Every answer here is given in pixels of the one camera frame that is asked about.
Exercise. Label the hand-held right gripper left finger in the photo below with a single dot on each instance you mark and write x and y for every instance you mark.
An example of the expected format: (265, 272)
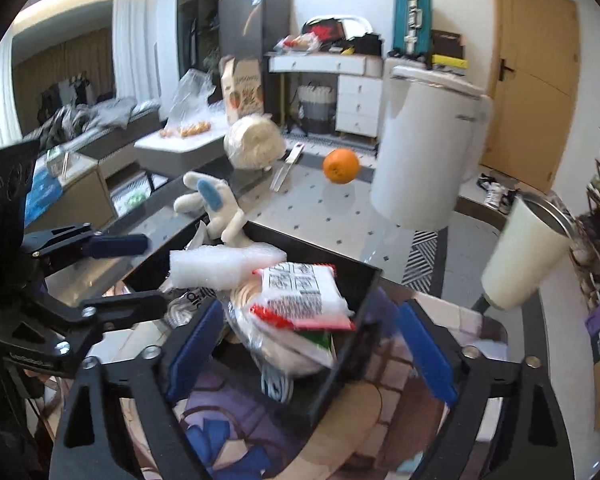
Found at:
(195, 350)

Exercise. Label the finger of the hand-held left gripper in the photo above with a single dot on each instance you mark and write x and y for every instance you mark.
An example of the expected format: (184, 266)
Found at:
(125, 306)
(117, 246)

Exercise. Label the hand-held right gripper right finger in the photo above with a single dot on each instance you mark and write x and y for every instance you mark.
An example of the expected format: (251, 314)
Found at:
(425, 355)

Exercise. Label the black cardboard box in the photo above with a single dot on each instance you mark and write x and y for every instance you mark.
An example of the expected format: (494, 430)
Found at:
(350, 360)

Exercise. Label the white foam wrap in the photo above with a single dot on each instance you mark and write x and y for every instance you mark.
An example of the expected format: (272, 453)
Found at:
(215, 265)

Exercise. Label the white plush toy blue patch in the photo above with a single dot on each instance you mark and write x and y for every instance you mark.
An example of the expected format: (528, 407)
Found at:
(225, 210)

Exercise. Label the red white tissue packet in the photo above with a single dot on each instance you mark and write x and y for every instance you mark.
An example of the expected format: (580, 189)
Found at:
(300, 295)

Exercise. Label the white printed pouch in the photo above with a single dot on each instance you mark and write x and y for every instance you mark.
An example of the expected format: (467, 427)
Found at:
(190, 310)

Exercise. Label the printed table mat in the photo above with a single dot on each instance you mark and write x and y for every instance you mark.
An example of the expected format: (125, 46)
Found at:
(380, 435)

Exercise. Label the grey side table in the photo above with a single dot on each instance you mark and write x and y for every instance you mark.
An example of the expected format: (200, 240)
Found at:
(180, 152)

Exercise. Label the grey sofa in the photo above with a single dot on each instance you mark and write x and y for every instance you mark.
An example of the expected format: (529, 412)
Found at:
(105, 120)

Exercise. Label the white tumbler cup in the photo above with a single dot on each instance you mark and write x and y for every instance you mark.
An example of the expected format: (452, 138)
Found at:
(522, 255)

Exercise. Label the clear plastic bag of fruit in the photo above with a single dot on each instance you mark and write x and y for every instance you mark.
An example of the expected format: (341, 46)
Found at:
(187, 105)

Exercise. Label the plastic wrapped pale round bundle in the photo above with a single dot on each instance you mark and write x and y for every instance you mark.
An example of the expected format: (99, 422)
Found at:
(255, 142)

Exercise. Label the white sneaker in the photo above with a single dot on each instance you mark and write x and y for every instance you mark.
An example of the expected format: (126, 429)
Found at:
(500, 197)

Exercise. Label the silver white kitchen tool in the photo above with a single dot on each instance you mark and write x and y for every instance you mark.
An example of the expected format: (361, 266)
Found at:
(286, 167)

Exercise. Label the cardboard fruit carton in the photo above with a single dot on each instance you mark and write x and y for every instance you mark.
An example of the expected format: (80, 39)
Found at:
(242, 92)

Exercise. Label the tall white bin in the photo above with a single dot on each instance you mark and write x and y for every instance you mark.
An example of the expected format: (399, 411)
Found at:
(425, 150)

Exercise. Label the white curtain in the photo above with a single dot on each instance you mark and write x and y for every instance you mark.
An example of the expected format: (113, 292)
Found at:
(132, 40)

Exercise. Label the orange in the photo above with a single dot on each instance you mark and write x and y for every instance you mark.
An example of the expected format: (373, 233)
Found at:
(341, 166)

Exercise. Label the white ribbed basket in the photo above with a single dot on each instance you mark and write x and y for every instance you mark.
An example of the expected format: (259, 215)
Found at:
(317, 107)

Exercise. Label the dark glass cabinet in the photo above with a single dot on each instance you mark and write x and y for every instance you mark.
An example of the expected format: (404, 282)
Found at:
(197, 15)

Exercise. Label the dark grey large box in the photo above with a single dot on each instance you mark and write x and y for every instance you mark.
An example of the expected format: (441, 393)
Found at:
(255, 22)

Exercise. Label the red white snack bag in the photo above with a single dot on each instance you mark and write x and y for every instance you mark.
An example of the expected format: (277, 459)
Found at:
(300, 42)

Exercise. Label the yellow edged box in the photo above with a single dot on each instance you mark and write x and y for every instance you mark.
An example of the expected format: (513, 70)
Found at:
(450, 62)

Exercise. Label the black shoebox red logo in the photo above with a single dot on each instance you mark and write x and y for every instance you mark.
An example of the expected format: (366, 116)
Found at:
(325, 30)

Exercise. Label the wooden door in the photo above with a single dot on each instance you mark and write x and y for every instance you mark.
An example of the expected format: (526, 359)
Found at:
(530, 60)

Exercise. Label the black flat box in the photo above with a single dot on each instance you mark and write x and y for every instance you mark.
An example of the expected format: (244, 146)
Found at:
(447, 42)

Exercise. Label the teal suitcase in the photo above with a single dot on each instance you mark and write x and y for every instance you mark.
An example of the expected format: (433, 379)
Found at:
(412, 20)

